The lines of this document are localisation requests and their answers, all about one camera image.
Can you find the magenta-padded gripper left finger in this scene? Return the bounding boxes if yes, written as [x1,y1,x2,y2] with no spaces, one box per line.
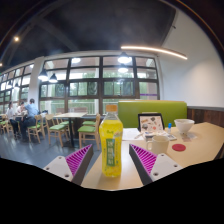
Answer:
[43,143,95,187]

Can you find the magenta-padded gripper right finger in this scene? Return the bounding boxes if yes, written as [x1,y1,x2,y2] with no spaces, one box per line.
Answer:
[128,143,184,186]

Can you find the yellow drink bottle orange cap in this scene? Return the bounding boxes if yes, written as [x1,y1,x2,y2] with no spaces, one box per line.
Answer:
[98,104,124,178]

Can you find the white ceramic mug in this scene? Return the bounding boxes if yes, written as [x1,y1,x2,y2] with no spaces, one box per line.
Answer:
[145,134,170,155]

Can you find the white paper sheet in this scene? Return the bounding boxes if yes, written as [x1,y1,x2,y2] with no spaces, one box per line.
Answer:
[121,128,145,141]

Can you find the flat round red coaster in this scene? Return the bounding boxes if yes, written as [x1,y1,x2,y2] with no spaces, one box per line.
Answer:
[171,143,187,153]

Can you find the black tablet with sticker picture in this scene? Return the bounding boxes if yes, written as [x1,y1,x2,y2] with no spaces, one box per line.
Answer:
[137,112,165,133]

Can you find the wooden chairs with green seats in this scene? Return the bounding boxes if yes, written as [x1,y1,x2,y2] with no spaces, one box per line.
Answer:
[0,113,102,151]

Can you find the light wooden dining table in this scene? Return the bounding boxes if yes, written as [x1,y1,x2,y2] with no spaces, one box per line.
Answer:
[53,112,88,148]

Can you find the white bowl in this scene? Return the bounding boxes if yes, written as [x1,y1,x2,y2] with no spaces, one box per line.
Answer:
[173,118,196,135]

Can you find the green upholstered bench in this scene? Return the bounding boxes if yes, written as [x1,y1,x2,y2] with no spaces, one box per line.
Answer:
[117,100,188,129]

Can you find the person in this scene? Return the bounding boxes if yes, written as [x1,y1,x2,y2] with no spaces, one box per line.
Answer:
[20,98,39,141]
[5,101,19,134]

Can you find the black pendant lamps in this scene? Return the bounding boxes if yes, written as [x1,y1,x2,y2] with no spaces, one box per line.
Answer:
[37,51,133,84]

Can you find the long curved light strip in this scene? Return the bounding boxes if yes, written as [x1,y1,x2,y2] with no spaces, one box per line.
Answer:
[120,45,189,61]

